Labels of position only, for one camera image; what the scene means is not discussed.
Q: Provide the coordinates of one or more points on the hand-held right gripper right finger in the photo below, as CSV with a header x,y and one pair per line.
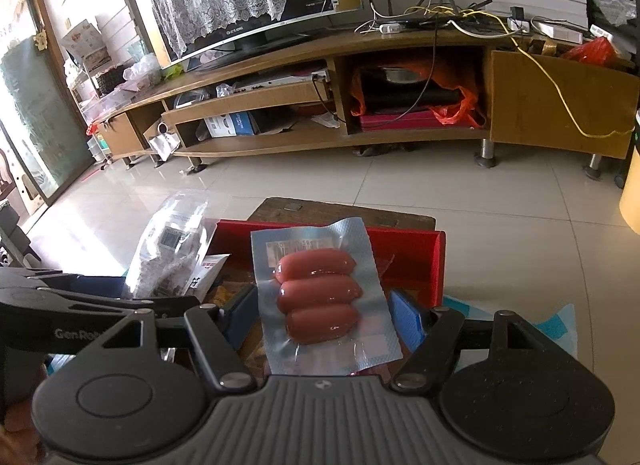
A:
x,y
405,317

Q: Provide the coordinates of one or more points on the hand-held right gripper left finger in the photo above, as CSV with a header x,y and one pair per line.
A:
x,y
242,312

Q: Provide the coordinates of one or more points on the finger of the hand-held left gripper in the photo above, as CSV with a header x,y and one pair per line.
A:
x,y
165,307
100,286

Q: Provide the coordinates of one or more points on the clear packet with printed label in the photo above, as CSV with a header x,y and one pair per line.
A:
x,y
165,245

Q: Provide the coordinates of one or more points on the red cardboard box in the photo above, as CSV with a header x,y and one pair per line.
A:
x,y
410,255

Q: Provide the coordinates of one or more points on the sausage packet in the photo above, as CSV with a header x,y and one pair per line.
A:
x,y
320,295

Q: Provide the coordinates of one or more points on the person's left hand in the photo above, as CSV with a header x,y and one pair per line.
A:
x,y
17,430

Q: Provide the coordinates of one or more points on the dark furniture piece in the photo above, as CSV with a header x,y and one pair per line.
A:
x,y
12,232

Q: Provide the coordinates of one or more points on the brown wooden stool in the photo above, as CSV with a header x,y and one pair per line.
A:
x,y
350,215

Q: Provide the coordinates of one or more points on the white plastic drawer unit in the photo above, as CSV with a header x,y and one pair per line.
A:
x,y
97,149

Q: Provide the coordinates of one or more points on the white paper bag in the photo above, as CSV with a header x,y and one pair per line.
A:
x,y
162,142

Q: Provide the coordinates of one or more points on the blue white box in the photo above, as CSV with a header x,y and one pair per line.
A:
x,y
232,125

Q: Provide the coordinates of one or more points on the red flat box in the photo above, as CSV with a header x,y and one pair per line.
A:
x,y
400,121

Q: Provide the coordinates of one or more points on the dark woven basket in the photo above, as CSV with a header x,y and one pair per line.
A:
x,y
110,81

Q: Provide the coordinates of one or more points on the pile of white plastic bags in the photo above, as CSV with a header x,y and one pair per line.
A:
x,y
142,72

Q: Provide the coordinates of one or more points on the white set-top box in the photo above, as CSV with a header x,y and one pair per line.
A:
x,y
280,81

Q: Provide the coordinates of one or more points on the orange plastic bag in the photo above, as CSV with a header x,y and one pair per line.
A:
x,y
450,82

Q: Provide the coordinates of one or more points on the printed cardboard box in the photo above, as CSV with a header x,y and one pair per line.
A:
x,y
87,45

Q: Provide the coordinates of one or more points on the metal pan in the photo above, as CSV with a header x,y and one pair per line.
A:
x,y
405,75

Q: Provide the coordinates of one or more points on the wooden television stand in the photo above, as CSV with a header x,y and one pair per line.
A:
x,y
540,105

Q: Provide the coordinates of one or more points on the yellow trash bin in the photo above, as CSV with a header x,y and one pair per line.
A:
x,y
632,195

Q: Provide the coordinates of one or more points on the white power strip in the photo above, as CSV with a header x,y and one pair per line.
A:
x,y
390,28

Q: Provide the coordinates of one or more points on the black router with antennas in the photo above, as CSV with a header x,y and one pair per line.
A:
x,y
430,22

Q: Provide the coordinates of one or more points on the white flat device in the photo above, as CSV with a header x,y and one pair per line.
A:
x,y
557,31

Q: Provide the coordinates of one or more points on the red bag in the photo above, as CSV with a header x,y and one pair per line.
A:
x,y
592,51

